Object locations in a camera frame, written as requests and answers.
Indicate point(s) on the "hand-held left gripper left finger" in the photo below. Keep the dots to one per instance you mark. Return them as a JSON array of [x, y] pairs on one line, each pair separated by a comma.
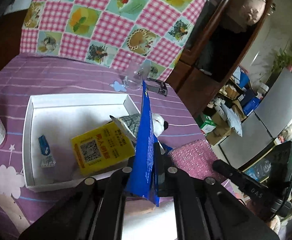
[[118, 185]]

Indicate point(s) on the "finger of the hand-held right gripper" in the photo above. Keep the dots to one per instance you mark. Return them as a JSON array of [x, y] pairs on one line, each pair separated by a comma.
[[224, 170]]

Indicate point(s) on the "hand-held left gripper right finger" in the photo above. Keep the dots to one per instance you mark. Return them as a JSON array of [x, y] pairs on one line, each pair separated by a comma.
[[183, 192]]

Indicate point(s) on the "pink bubble wrap pouch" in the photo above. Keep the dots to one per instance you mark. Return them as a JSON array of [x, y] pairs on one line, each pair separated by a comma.
[[193, 155]]

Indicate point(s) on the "yellow tissue packet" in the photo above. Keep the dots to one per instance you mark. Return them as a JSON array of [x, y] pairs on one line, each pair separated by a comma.
[[98, 150]]

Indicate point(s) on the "blue foil packet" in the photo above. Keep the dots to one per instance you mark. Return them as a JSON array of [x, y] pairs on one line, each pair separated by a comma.
[[143, 150]]

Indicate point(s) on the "green plaid cloth pouch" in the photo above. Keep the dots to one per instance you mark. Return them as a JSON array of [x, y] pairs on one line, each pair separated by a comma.
[[132, 123]]

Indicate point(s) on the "white plush toy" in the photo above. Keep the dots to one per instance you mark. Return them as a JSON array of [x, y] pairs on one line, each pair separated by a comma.
[[157, 125]]

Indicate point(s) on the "small blue white sachet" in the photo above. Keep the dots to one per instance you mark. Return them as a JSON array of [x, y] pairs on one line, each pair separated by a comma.
[[44, 147]]

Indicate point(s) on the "white cardboard box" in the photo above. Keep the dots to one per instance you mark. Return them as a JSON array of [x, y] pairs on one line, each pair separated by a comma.
[[68, 115]]

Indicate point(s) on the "person's right forearm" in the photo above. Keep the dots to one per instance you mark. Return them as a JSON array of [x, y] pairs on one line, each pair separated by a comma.
[[278, 227]]

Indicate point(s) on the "brown cardboard box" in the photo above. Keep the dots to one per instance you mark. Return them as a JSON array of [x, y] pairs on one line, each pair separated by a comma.
[[218, 132]]

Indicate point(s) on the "green white carton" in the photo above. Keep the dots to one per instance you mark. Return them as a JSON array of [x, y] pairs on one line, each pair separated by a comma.
[[208, 123]]

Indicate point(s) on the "grey plastic bag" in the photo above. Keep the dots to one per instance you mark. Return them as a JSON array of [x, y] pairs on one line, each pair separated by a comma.
[[232, 120]]

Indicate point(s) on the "grey refrigerator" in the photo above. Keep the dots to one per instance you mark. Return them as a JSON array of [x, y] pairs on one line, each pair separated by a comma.
[[278, 105]]

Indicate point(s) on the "blue cardboard box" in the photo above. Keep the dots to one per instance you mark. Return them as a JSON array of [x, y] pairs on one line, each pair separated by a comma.
[[251, 102]]

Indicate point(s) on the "dark wooden cabinet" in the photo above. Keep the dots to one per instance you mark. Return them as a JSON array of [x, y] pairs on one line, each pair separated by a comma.
[[203, 80]]

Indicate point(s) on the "green potted plant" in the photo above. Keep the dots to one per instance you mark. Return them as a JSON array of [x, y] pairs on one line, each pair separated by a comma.
[[285, 62]]

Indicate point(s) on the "black plastic holder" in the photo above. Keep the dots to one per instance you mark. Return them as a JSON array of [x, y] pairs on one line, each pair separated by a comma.
[[158, 88]]

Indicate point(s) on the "clear glass jar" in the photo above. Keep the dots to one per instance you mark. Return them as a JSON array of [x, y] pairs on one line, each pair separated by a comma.
[[136, 80]]

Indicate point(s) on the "pink cloth bundle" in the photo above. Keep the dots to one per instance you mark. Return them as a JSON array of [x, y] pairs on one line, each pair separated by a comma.
[[251, 5]]

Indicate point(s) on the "pink checkered chair cover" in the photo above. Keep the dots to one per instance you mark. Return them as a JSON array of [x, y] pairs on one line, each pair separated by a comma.
[[98, 17]]

